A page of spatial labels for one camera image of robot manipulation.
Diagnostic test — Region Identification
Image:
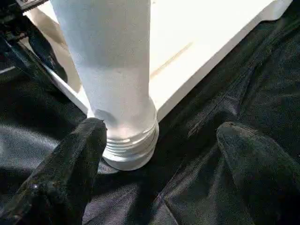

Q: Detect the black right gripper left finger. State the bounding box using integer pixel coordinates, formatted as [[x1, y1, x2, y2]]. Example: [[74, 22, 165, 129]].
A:
[[0, 117, 109, 225]]

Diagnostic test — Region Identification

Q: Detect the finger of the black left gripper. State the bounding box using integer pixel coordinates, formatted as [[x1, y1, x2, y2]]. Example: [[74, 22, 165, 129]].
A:
[[27, 24, 69, 85], [0, 34, 53, 92]]

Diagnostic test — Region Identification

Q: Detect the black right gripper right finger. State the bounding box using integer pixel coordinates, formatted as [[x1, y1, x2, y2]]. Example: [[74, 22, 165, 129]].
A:
[[216, 121, 300, 225]]

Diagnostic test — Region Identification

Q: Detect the white plastic table leg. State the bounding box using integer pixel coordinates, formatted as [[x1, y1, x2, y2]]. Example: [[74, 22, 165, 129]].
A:
[[49, 0, 160, 172]]

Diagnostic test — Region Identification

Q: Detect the white plastic table top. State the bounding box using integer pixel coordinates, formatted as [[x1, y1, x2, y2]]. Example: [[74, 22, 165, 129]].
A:
[[23, 0, 294, 123]]

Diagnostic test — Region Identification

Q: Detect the black table mat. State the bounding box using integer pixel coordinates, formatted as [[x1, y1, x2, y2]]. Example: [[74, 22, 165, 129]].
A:
[[0, 0, 300, 225]]

